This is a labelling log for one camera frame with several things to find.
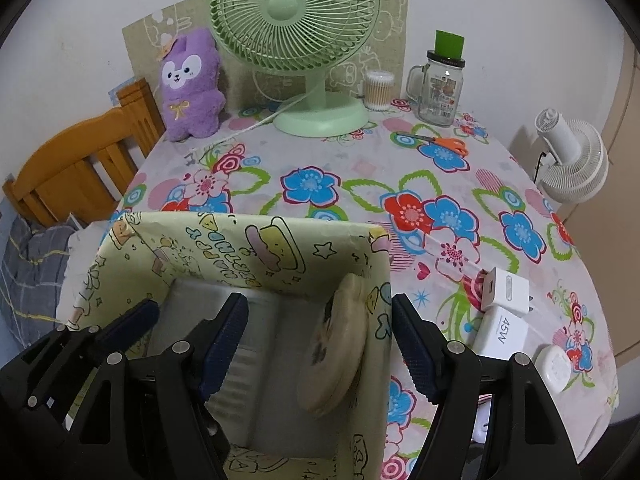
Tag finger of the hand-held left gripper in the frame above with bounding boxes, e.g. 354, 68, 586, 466
0, 299, 161, 461

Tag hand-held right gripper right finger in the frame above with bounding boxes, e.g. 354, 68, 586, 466
392, 294, 583, 480

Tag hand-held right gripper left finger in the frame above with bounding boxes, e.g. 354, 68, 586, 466
65, 292, 251, 480

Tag large white charger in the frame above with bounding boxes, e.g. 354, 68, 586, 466
472, 307, 531, 361

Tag yellow cartoon printed storage box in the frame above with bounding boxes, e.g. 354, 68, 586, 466
55, 210, 393, 480

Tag white round case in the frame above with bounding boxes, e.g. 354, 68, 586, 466
535, 345, 583, 395

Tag white rectangular device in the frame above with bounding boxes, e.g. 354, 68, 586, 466
147, 280, 321, 453

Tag round beige disc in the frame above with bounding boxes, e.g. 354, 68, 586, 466
297, 272, 371, 416

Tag white cloth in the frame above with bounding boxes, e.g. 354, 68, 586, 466
67, 220, 108, 281

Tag small white charger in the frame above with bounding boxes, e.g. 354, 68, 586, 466
480, 267, 526, 317

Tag plaid pillow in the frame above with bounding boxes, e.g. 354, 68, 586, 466
0, 212, 78, 356

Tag floral tablecloth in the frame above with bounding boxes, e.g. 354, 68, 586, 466
110, 97, 621, 466

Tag purple plush toy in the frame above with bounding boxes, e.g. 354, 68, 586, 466
159, 27, 227, 142

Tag white clip fan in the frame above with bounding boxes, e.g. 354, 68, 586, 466
534, 107, 610, 205

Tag glass jar mug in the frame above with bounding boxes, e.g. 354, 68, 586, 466
406, 50, 467, 126

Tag cotton swab container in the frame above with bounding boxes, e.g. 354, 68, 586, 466
363, 70, 396, 112

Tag beige cartoon printed board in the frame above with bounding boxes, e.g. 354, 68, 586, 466
122, 0, 411, 111

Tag green plastic insert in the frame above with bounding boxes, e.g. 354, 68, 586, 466
434, 30, 466, 57

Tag green desk fan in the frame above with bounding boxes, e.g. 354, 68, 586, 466
207, 0, 382, 137

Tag orange handled scissors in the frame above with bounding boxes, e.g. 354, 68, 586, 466
395, 131, 470, 157

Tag white fan power cable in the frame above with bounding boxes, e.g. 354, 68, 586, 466
212, 94, 307, 147

